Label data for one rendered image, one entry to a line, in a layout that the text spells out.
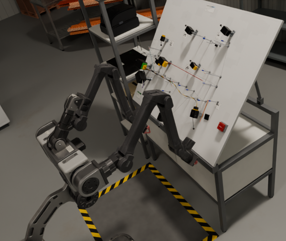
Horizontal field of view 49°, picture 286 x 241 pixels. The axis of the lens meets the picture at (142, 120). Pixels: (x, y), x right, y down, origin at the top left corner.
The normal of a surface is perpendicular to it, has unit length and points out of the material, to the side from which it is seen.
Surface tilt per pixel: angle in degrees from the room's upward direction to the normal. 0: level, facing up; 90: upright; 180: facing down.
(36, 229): 90
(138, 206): 0
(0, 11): 90
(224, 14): 54
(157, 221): 0
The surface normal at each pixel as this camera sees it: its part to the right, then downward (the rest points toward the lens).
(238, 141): -0.22, -0.76
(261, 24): -0.80, -0.08
